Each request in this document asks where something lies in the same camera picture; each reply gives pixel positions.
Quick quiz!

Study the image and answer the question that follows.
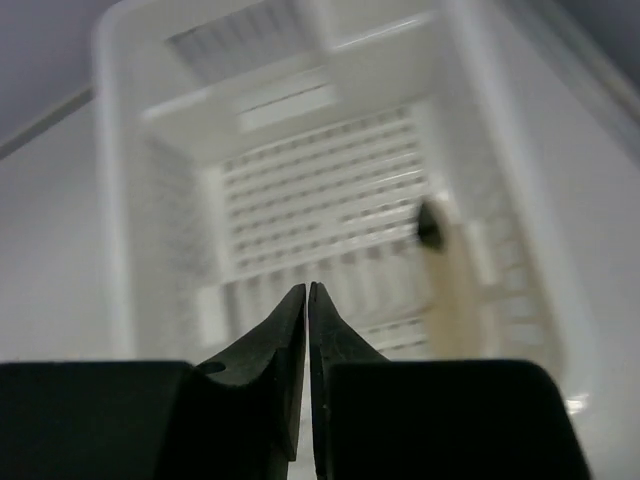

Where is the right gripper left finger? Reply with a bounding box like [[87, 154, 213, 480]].
[[192, 284, 306, 460]]

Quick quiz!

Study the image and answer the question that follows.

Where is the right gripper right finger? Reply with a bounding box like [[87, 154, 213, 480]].
[[308, 282, 389, 473]]

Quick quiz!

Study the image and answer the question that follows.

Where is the beige plate at rack end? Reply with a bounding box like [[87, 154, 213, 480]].
[[416, 198, 476, 359]]

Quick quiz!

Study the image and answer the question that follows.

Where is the white plastic dish rack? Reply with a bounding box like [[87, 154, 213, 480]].
[[92, 0, 640, 431]]

